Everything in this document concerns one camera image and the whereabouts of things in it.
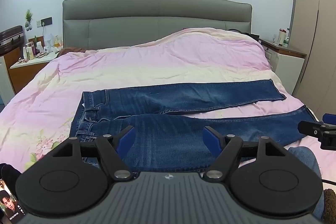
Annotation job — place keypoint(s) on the person's leg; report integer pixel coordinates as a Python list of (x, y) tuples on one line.
[(304, 161)]

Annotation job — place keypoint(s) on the yellow bottle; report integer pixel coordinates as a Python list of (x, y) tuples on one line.
[(57, 41)]

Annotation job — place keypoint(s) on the white table lamp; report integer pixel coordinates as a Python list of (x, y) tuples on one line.
[(49, 40)]

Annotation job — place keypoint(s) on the green plastic bottle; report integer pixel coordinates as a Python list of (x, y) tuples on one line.
[(287, 39)]

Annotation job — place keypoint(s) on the black wall socket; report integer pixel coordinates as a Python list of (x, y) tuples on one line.
[(46, 22)]

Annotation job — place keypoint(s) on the white tumbler with red lid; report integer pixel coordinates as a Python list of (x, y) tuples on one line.
[(282, 37)]

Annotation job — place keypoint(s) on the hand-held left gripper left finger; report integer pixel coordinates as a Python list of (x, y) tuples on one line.
[(128, 138)]

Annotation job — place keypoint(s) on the dark cloth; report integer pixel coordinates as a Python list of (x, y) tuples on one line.
[(9, 174)]

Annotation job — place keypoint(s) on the white cabinet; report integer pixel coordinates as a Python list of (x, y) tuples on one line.
[(5, 82)]

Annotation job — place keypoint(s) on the white nightstand with dark top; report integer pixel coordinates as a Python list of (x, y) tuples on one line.
[(288, 66)]

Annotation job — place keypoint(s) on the beige wardrobe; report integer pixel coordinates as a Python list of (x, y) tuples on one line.
[(315, 29)]

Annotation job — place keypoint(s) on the brown fuzzy cloth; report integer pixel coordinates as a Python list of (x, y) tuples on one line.
[(330, 205)]

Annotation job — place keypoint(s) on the blue denim pants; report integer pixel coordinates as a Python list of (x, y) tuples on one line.
[(170, 98)]

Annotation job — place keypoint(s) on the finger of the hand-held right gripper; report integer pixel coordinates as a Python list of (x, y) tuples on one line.
[(309, 128), (329, 119)]

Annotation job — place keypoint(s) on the pink floral duvet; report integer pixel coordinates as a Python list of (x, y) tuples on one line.
[(157, 66)]

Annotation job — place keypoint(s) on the clear drinking glass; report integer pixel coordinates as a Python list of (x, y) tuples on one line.
[(275, 40)]

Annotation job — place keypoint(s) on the dark brown suitcase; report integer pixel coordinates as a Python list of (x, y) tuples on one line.
[(10, 39)]

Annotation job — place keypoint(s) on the small potted plant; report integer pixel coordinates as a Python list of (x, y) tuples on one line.
[(28, 18)]

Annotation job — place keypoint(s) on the grey upholstered headboard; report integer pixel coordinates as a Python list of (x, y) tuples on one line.
[(157, 16)]

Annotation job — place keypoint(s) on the brown pillow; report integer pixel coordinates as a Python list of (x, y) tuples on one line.
[(73, 50)]

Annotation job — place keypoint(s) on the smartphone with lit screen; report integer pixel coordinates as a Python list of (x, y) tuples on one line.
[(10, 203)]

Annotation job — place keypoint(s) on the group of cosmetic bottles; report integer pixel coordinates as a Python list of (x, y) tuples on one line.
[(30, 50)]

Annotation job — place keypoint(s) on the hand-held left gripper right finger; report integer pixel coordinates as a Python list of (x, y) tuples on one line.
[(210, 140)]

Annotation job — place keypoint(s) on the wooden nightstand with white top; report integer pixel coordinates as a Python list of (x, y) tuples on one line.
[(26, 74)]

